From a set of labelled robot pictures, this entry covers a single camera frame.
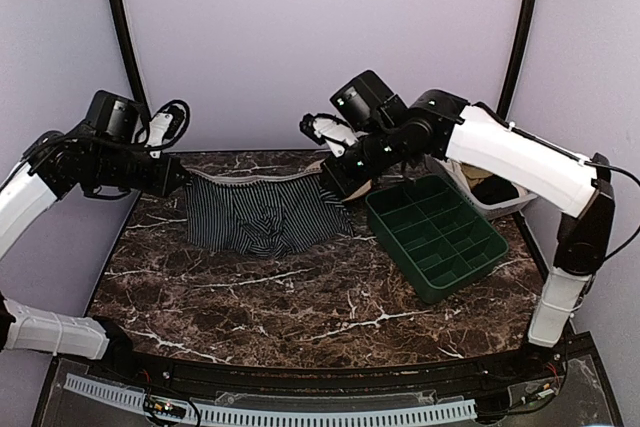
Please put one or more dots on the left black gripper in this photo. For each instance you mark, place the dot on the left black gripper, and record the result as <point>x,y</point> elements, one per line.
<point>162,184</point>

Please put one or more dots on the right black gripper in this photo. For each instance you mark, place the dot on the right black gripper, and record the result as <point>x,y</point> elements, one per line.
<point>342,181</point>

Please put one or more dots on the navy striped underwear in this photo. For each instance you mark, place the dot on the navy striped underwear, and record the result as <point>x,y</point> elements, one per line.
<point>263,216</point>

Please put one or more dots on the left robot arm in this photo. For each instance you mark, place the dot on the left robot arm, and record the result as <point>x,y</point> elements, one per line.
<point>118,148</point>

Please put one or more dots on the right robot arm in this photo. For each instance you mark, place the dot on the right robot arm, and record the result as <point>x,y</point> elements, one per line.
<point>374,130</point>

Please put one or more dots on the beige floral plate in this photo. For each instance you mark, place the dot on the beige floral plate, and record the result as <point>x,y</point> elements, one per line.
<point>333,179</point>

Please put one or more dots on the white plastic laundry basket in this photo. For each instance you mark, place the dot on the white plastic laundry basket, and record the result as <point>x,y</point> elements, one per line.
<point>450,171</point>

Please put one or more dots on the beige garment in basket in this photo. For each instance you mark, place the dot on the beige garment in basket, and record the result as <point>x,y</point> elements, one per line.
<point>474,176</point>

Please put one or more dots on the green divided organizer tray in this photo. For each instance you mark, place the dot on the green divided organizer tray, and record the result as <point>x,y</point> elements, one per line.
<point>436,238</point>

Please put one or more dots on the black cloth in basket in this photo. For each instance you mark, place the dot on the black cloth in basket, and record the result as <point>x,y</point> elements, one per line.
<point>495,190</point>

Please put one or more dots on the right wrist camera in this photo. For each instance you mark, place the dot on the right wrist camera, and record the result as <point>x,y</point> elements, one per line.
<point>323,128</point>

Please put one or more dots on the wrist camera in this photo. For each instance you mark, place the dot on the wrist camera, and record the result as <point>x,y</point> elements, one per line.
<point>323,128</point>
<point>165,125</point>

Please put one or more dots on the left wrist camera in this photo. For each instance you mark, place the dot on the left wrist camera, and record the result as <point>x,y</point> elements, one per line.
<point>165,125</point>

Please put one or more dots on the left black frame post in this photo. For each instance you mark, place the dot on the left black frame post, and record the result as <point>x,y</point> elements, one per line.
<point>128,56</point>

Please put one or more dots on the black frame post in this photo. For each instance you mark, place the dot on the black frame post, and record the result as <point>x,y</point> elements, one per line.
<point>516,57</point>
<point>128,56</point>

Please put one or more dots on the right black frame post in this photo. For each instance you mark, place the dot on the right black frame post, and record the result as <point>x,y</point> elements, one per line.
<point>516,57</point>

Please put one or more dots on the black front rail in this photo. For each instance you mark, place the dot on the black front rail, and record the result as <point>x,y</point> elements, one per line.
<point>485,376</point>

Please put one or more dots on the white slotted cable duct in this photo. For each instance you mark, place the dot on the white slotted cable duct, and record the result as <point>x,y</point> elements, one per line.
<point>167,410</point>

